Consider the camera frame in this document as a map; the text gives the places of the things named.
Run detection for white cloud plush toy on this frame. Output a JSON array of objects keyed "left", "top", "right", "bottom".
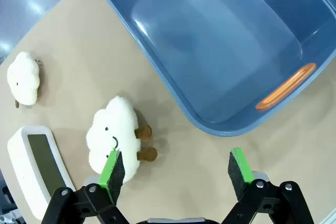
[
  {"left": 6, "top": 51, "right": 44, "bottom": 109},
  {"left": 86, "top": 95, "right": 159, "bottom": 184}
]

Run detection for white digital clock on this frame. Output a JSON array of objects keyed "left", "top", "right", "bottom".
[{"left": 7, "top": 125, "right": 77, "bottom": 221}]

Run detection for blue plastic basket orange handles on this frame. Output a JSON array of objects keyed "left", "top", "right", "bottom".
[{"left": 88, "top": 0, "right": 336, "bottom": 137}]

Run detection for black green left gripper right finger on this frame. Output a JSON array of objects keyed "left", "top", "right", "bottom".
[{"left": 219, "top": 147, "right": 316, "bottom": 224}]

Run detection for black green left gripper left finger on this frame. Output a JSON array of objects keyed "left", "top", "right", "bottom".
[{"left": 44, "top": 149, "right": 130, "bottom": 224}]

